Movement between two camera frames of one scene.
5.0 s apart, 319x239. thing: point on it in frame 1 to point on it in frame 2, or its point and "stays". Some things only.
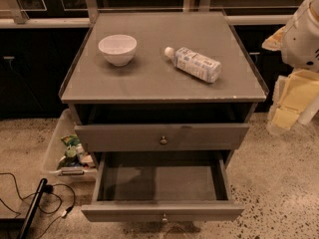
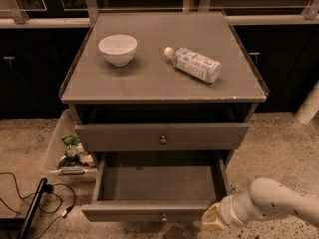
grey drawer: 159,137 stays
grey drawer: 161,186 stays
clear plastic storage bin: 64,159 stays
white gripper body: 301,41 to 227,208
